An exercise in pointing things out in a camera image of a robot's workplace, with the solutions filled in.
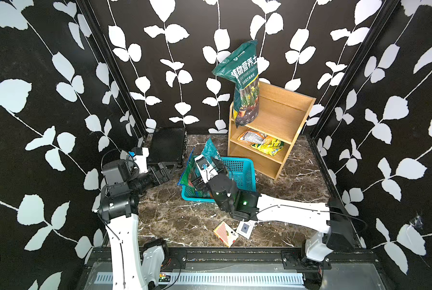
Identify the bright green blue-topped bag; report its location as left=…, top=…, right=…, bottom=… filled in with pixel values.
left=178, top=150, right=197, bottom=193

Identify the dark green soil bag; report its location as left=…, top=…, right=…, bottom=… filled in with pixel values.
left=212, top=40, right=260, bottom=127

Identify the teal and orange fertilizer bag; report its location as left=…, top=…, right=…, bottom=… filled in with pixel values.
left=201, top=138, right=224, bottom=169

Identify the orange white small packet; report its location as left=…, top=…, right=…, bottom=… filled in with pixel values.
left=237, top=129, right=267, bottom=145

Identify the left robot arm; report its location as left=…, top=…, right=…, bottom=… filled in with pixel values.
left=98, top=159, right=178, bottom=290

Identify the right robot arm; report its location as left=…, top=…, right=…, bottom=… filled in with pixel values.
left=192, top=170, right=357, bottom=262

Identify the wooden two-tier shelf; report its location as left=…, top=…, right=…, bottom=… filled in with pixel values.
left=227, top=82, right=316, bottom=180

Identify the teal plastic basket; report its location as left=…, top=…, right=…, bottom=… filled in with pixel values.
left=181, top=157, right=256, bottom=203

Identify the black flat case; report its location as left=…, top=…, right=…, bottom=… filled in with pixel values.
left=147, top=127, right=188, bottom=168

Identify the white QR code card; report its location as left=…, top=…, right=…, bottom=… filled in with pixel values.
left=236, top=221, right=256, bottom=240

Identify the red patterned card box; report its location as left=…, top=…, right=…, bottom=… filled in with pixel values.
left=213, top=221, right=239, bottom=248

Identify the yellow green small packet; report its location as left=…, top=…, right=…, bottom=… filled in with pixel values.
left=251, top=137, right=284, bottom=156

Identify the small circuit board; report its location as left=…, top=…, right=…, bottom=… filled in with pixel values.
left=159, top=273, right=172, bottom=284

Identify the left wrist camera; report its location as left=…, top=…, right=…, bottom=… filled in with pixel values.
left=130, top=147, right=149, bottom=174

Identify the black front rail base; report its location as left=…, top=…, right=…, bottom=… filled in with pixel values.
left=77, top=247, right=395, bottom=290

